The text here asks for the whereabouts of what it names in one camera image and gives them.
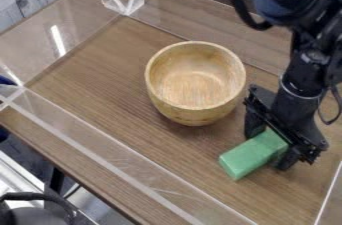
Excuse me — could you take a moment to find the brown wooden bowl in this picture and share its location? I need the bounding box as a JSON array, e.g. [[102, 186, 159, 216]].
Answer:
[[144, 41, 247, 126]]

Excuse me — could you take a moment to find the black table leg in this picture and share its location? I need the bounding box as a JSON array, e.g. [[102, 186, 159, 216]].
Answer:
[[49, 168, 66, 194]]

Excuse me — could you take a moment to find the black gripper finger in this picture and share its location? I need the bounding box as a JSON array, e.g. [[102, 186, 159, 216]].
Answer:
[[274, 147, 305, 171], [245, 110, 267, 139]]

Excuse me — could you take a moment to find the black metal bracket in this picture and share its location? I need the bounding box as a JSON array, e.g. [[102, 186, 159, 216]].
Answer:
[[44, 188, 99, 225]]

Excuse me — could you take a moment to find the green rectangular block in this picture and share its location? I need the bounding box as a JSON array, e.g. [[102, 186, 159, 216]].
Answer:
[[218, 129, 289, 180]]

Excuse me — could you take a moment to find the clear acrylic tray wall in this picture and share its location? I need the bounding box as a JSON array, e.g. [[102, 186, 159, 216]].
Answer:
[[0, 0, 342, 225]]

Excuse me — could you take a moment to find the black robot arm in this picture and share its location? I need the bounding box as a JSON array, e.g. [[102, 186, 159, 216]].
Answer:
[[231, 0, 342, 170]]

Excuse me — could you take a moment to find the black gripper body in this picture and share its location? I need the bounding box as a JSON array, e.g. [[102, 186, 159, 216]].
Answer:
[[242, 83, 331, 167]]

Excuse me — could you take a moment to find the black cable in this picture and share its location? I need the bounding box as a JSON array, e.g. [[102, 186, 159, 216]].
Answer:
[[0, 191, 78, 225]]

